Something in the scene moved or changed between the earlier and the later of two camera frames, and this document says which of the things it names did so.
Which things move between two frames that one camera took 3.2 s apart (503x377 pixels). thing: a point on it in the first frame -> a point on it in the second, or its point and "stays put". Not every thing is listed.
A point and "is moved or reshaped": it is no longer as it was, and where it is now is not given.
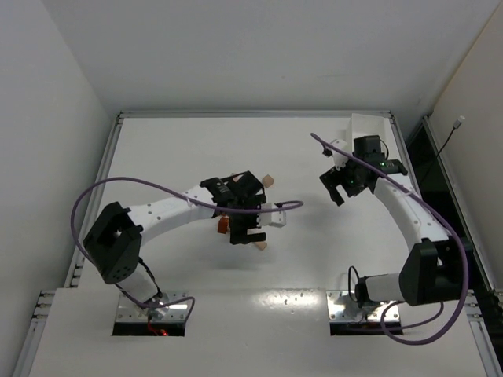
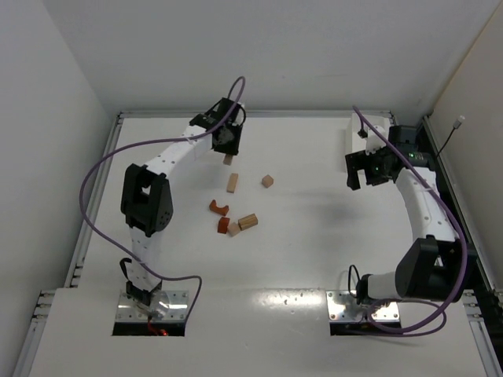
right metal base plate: x=343 y=305 stays put
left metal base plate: x=128 y=311 stays put
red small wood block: x=223 y=224 stays put
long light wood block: x=261 y=245 is moved or reshaped
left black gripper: x=244 y=212 -> x=229 y=145
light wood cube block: x=267 y=181 stays put
